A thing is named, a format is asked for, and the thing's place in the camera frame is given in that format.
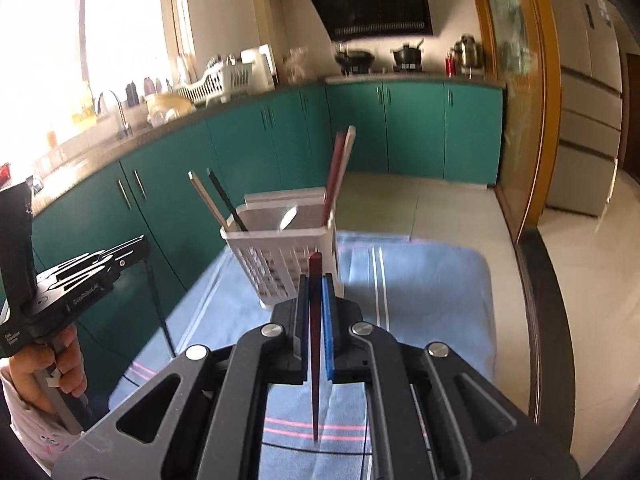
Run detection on person's left hand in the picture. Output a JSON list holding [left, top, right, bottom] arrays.
[[9, 324, 87, 412]]

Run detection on wooden framed glass door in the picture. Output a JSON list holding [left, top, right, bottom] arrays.
[[470, 0, 561, 241]]

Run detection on silver refrigerator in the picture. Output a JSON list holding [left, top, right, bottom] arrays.
[[540, 0, 626, 218]]

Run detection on kitchen window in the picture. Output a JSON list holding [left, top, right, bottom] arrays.
[[0, 0, 196, 171]]

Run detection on grey kitchen countertop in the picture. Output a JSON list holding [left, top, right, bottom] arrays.
[[30, 74, 506, 181]]

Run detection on pale bowl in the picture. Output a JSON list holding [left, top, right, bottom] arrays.
[[145, 92, 196, 126]]

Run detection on black range hood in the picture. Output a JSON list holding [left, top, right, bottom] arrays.
[[304, 0, 435, 41]]

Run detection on black chopstick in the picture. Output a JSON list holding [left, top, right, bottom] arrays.
[[206, 167, 249, 233]]

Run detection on steel kettle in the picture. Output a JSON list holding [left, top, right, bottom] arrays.
[[452, 34, 486, 77]]

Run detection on black wok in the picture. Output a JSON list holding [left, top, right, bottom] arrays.
[[334, 42, 376, 73]]

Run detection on gas stove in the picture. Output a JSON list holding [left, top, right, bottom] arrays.
[[340, 67, 431, 79]]

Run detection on white plastic utensil holder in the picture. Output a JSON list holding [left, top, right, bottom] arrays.
[[220, 186, 346, 310]]

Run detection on blue striped cloth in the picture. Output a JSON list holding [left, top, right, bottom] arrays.
[[107, 230, 496, 480]]

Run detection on dark red chopstick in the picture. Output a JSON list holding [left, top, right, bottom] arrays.
[[322, 131, 347, 223], [308, 252, 324, 442]]

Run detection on white kitchen appliance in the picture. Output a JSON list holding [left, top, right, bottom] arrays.
[[240, 44, 276, 92]]

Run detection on yellow bottle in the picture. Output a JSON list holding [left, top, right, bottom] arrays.
[[72, 82, 96, 126]]

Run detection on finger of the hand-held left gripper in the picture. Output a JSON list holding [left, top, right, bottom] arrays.
[[75, 235, 150, 267], [107, 255, 151, 283]]

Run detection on black cooking pot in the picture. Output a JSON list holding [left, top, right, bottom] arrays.
[[390, 40, 426, 72]]

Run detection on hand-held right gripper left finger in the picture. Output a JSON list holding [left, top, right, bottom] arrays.
[[52, 274, 312, 480]]

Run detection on teal lower cabinets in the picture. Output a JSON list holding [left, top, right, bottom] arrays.
[[0, 80, 505, 376]]

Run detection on metal faucet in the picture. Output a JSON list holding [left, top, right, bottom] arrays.
[[95, 90, 132, 138]]

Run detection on person's left forearm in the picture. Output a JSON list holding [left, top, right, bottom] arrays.
[[0, 365, 68, 476]]

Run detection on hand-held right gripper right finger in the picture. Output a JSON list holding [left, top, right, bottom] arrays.
[[322, 274, 581, 480]]

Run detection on white dish rack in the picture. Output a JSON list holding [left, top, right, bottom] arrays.
[[172, 55, 253, 106]]

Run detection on clear plastic bag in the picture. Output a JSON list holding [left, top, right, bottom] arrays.
[[282, 47, 308, 83]]

